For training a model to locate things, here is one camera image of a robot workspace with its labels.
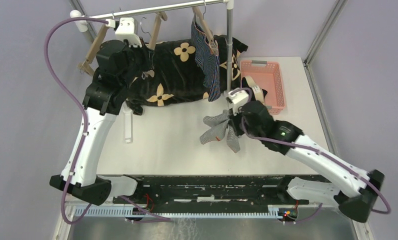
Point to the beige hanger with navy underwear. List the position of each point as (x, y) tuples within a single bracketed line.
[(205, 28)]

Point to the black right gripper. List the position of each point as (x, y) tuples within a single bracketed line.
[(233, 120)]

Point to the black underwear cream waistband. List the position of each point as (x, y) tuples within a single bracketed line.
[(259, 93)]

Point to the navy striped underwear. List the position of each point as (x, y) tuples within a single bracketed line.
[(207, 59)]

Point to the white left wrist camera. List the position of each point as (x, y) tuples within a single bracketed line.
[(130, 31)]

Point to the empty beige hanger far left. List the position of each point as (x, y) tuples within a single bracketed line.
[(85, 66)]

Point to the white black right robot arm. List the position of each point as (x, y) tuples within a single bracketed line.
[(354, 191)]

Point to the light blue cable duct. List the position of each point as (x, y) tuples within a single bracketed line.
[(128, 211)]

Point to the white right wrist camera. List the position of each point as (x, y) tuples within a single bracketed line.
[(237, 98)]

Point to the beige clip hanger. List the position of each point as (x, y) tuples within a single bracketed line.
[(118, 27)]

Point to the pink plastic basket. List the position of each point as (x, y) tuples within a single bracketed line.
[(267, 74)]

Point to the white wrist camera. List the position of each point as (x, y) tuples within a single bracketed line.
[(130, 31), (237, 98)]

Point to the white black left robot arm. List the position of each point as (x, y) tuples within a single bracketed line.
[(118, 64)]

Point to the beige hanger with striped underwear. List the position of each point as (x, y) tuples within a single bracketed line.
[(160, 16)]

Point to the black floral blanket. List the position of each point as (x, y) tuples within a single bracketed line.
[(175, 78)]

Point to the grey white striped underwear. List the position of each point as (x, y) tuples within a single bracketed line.
[(219, 129)]

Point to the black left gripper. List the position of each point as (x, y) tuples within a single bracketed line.
[(147, 54)]

